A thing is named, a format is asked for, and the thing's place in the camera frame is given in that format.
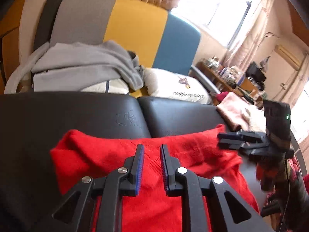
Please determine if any red knitted sweater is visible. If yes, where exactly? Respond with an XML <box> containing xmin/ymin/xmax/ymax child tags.
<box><xmin>50</xmin><ymin>124</ymin><xmax>259</xmax><ymax>231</ymax></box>

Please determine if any pink brown blanket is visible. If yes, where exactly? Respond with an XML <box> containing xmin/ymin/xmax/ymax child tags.
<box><xmin>216</xmin><ymin>92</ymin><xmax>266</xmax><ymax>132</ymax></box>

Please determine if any cluttered wooden shelf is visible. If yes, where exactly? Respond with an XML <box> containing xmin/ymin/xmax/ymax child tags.
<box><xmin>191</xmin><ymin>59</ymin><xmax>263</xmax><ymax>109</ymax></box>

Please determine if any beige curtain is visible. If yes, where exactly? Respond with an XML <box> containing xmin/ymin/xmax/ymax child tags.
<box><xmin>125</xmin><ymin>0</ymin><xmax>309</xmax><ymax>107</ymax></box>

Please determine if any white embroidered pillow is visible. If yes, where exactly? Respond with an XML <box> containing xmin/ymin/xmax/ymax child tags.
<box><xmin>143</xmin><ymin>68</ymin><xmax>212</xmax><ymax>105</ymax></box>

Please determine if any grey garment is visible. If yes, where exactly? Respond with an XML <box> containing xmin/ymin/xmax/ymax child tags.
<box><xmin>31</xmin><ymin>40</ymin><xmax>143</xmax><ymax>92</ymax></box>

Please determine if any wooden cabinet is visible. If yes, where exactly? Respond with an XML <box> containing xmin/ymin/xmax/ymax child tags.
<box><xmin>1</xmin><ymin>0</ymin><xmax>25</xmax><ymax>94</ymax></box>

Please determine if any wall air conditioner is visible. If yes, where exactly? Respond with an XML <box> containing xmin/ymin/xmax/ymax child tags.
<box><xmin>274</xmin><ymin>44</ymin><xmax>304</xmax><ymax>71</ymax></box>

